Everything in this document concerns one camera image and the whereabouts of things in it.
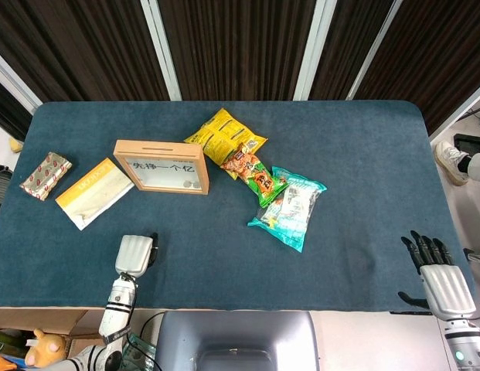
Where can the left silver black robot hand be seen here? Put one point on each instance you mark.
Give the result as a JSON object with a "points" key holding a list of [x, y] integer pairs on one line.
{"points": [[133, 253]]}

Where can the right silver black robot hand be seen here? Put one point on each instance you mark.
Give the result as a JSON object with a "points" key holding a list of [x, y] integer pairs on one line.
{"points": [[446, 286]]}

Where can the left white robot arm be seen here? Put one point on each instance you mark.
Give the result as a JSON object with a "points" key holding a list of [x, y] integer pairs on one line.
{"points": [[118, 305]]}

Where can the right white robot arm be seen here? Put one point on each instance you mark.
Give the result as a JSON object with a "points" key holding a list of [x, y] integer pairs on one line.
{"points": [[461, 344]]}

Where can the yellow white tissue pack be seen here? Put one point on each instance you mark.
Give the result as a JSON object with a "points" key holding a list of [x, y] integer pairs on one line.
{"points": [[92, 189]]}

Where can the blue velvet table cloth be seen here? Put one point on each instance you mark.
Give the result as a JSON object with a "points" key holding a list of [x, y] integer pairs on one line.
{"points": [[232, 263]]}

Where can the brown cardboard box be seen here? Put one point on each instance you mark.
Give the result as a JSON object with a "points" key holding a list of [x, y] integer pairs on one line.
{"points": [[38, 318]]}

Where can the gold red-patterned packet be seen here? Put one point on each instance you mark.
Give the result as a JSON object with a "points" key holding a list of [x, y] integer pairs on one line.
{"points": [[44, 175]]}

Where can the white trouser leg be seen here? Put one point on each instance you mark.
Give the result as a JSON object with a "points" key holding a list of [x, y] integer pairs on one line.
{"points": [[478, 166]]}

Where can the white sneaker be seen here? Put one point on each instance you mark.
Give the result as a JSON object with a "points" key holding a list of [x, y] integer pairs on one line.
{"points": [[450, 160]]}

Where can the yellow plush toy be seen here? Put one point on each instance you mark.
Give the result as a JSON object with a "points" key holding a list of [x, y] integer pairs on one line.
{"points": [[44, 348]]}

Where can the grey robot torso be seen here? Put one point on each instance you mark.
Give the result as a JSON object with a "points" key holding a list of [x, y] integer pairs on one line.
{"points": [[239, 340]]}

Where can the green orange snack bag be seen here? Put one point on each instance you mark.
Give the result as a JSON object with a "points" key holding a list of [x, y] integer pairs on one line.
{"points": [[263, 181]]}

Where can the yellow snack bag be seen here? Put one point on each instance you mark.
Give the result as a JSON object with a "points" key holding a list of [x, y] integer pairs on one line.
{"points": [[220, 133]]}

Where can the teal clear snack bag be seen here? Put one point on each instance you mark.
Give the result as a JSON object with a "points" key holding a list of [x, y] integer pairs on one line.
{"points": [[293, 216]]}

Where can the dark brown slatted panel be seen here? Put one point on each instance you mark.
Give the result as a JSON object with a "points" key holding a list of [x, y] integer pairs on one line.
{"points": [[436, 50], [235, 46], [77, 46], [351, 42]]}

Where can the wooden frame money box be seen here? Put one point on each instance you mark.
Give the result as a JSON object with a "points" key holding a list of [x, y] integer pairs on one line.
{"points": [[158, 148]]}

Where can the white partition post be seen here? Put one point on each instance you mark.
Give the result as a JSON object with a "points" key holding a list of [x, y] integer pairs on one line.
{"points": [[460, 108], [315, 50], [373, 50], [160, 50], [15, 81]]}

